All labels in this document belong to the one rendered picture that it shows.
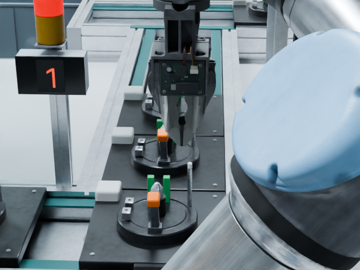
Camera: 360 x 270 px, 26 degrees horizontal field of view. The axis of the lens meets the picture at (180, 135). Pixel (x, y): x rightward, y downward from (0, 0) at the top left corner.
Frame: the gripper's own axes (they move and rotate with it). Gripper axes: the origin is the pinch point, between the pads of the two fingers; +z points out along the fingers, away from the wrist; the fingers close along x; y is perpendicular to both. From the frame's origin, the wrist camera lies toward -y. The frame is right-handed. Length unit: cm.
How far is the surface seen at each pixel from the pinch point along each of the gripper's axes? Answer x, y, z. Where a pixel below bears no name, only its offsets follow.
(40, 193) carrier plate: -27.6, -29.3, 26.2
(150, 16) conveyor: -17, -163, 31
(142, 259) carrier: -6.7, -8.3, 26.3
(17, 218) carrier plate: -29.9, -20.3, 26.2
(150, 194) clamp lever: -5.5, -11.7, 16.1
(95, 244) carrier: -14.9, -12.4, 26.2
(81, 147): -27, -72, 37
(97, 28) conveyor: -32, -137, 27
